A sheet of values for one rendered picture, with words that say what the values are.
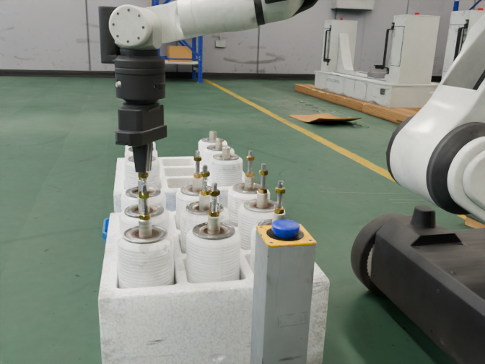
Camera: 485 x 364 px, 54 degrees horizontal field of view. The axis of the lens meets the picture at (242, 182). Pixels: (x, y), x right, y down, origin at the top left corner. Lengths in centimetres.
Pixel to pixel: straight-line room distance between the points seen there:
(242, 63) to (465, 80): 651
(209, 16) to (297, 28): 673
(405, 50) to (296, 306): 354
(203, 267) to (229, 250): 5
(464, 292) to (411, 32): 338
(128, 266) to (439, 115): 55
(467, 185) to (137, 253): 51
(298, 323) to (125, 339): 29
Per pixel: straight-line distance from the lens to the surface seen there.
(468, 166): 75
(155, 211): 94
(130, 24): 83
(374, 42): 808
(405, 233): 105
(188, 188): 108
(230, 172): 134
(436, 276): 95
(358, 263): 114
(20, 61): 721
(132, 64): 85
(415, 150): 79
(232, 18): 83
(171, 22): 91
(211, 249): 81
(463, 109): 79
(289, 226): 67
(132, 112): 86
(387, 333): 109
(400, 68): 411
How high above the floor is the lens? 58
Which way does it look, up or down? 17 degrees down
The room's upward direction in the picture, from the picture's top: 2 degrees clockwise
